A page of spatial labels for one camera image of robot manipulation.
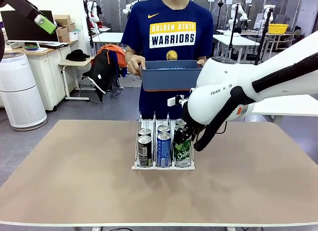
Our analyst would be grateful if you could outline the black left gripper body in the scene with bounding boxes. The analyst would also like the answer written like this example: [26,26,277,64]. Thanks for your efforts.
[0,0,32,18]

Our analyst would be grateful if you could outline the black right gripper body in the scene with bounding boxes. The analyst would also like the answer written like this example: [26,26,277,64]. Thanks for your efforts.
[181,101,199,134]

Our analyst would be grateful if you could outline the blue-grey bin orange handles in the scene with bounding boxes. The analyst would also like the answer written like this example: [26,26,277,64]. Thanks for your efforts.
[140,60,203,92]

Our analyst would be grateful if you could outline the person's right forearm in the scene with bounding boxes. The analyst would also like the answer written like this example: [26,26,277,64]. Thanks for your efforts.
[125,45,140,60]

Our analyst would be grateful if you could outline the person's right hand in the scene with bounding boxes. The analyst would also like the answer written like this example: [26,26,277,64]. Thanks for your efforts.
[126,54,147,77]

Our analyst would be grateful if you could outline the black keyboard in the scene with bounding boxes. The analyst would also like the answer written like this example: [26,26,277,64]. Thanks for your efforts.
[39,42,69,49]

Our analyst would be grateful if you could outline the black computer monitor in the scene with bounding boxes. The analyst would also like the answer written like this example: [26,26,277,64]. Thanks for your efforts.
[0,9,60,43]

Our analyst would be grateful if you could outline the black hat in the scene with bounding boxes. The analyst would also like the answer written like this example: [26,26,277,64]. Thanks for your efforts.
[66,49,90,62]

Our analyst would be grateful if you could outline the white side table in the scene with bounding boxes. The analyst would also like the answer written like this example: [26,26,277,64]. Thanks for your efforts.
[58,56,96,102]

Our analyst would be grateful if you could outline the white cabinet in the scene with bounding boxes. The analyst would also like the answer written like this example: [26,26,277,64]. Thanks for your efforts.
[24,43,78,112]

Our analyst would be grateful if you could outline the white background table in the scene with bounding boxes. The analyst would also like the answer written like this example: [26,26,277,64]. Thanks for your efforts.
[212,34,261,65]
[91,32,125,51]

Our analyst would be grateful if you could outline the orange garment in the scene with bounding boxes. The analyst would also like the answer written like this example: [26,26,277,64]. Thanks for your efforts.
[95,44,128,68]

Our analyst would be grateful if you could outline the black jacket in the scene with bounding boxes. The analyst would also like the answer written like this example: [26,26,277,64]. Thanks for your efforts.
[82,49,120,103]

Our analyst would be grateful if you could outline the white cylindrical air purifier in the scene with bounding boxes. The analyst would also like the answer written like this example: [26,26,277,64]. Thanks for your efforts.
[0,51,48,132]

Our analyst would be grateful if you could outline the blue garment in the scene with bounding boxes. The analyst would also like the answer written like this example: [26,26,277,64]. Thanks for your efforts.
[109,51,129,79]

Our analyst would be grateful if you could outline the black tripod pole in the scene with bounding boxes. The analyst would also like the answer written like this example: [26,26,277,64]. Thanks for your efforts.
[228,4,240,60]
[253,7,274,66]

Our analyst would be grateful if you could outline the person in blue Warriors shirt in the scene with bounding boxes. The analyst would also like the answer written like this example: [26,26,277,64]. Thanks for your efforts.
[121,0,214,121]

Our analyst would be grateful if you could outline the wooden background table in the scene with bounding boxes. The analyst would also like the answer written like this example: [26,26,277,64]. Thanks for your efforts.
[263,32,295,53]

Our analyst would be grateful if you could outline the yellow basket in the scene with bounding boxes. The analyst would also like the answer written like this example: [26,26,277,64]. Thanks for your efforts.
[268,23,290,34]

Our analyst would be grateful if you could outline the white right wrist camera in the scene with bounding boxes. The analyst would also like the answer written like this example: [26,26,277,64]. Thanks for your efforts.
[167,94,187,107]

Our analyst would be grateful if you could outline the black right arm cable sleeve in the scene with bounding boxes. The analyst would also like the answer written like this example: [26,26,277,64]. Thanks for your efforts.
[193,51,318,152]

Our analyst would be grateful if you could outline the black arm cable sleeve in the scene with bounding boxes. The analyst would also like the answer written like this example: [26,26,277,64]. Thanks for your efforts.
[0,27,6,63]
[193,51,318,152]

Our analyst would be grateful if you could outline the white wire can dispenser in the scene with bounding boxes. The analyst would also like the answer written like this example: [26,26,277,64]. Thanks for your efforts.
[131,111,196,171]

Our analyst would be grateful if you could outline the black left arm cable sleeve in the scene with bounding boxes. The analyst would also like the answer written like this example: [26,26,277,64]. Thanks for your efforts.
[0,27,6,63]

